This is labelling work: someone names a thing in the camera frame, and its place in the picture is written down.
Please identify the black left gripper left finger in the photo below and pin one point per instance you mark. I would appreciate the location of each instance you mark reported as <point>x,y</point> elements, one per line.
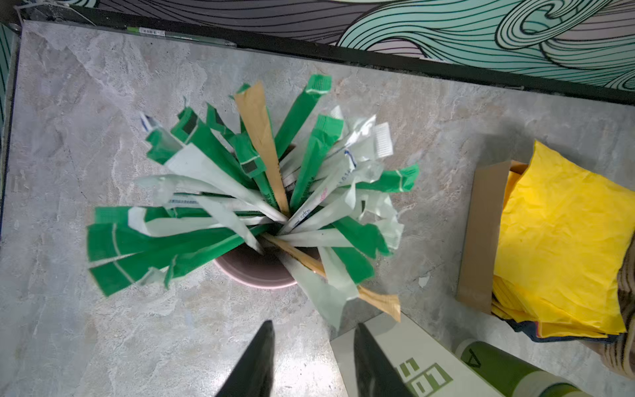
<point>253,375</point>

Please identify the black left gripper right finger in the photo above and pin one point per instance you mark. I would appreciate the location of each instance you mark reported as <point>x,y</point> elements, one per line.
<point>374,373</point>

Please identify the white green paper bag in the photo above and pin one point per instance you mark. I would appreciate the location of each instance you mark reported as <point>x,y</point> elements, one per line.
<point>422,364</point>

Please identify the pink holder cup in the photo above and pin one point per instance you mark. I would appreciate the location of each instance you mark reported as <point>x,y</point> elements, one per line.
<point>249,268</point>

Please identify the stack of green paper cups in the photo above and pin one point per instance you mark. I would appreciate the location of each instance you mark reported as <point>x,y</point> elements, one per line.
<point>512,376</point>

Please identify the yellow paper napkin stack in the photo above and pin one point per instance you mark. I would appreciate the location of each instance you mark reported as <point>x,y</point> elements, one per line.
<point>564,233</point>

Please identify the brown pulp cup carrier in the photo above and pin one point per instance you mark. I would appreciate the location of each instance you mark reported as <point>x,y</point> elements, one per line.
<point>618,356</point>

